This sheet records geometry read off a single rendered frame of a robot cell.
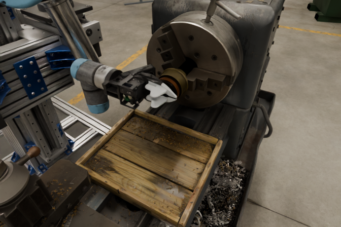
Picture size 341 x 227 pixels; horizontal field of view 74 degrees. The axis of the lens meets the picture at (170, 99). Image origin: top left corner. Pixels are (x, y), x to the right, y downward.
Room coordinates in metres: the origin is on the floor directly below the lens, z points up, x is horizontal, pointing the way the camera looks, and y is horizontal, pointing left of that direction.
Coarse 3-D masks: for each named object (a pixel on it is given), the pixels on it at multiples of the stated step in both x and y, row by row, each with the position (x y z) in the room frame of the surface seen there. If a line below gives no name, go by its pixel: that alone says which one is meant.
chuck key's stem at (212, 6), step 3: (213, 0) 0.66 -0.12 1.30; (216, 0) 0.66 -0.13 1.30; (210, 3) 0.67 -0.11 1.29; (213, 3) 0.66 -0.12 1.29; (210, 6) 0.66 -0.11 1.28; (213, 6) 0.66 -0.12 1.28; (216, 6) 0.66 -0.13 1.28; (210, 9) 0.66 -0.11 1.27; (213, 9) 0.66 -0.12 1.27; (207, 12) 0.67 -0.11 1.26; (210, 12) 0.66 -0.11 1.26; (213, 12) 0.66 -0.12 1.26; (207, 15) 0.67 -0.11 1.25; (210, 15) 0.66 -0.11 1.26; (207, 18) 0.67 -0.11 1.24; (210, 18) 0.67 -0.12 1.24; (204, 21) 0.68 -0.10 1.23; (207, 21) 0.67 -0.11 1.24
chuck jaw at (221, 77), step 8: (192, 72) 0.61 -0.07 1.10; (200, 72) 0.61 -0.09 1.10; (208, 72) 0.61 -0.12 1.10; (216, 72) 0.61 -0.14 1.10; (192, 80) 0.56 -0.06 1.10; (200, 80) 0.57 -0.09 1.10; (208, 80) 0.58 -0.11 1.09; (216, 80) 0.57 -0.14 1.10; (224, 80) 0.58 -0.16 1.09; (192, 88) 0.56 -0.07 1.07; (200, 88) 0.57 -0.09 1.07; (216, 88) 0.56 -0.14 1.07
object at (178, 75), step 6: (162, 72) 0.60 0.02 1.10; (168, 72) 0.57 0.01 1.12; (174, 72) 0.57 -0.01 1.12; (180, 72) 0.57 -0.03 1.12; (162, 78) 0.55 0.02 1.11; (168, 78) 0.54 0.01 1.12; (174, 78) 0.55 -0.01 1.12; (180, 78) 0.55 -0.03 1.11; (186, 78) 0.57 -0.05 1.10; (168, 84) 0.52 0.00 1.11; (174, 84) 0.53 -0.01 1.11; (180, 84) 0.54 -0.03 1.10; (186, 84) 0.56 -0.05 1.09; (174, 90) 0.51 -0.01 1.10; (180, 90) 0.54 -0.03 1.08; (186, 90) 0.56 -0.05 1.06; (168, 102) 0.52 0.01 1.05
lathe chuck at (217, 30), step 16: (192, 16) 0.71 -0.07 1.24; (160, 32) 0.70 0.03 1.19; (176, 32) 0.67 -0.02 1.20; (192, 32) 0.65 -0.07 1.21; (208, 32) 0.63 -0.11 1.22; (224, 32) 0.66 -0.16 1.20; (160, 48) 0.70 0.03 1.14; (192, 48) 0.65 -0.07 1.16; (208, 48) 0.62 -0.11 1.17; (224, 48) 0.60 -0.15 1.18; (160, 64) 0.70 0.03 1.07; (208, 64) 0.62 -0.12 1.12; (224, 64) 0.60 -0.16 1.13; (240, 64) 0.66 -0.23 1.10; (192, 96) 0.64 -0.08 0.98; (208, 96) 0.62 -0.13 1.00; (224, 96) 0.59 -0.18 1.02
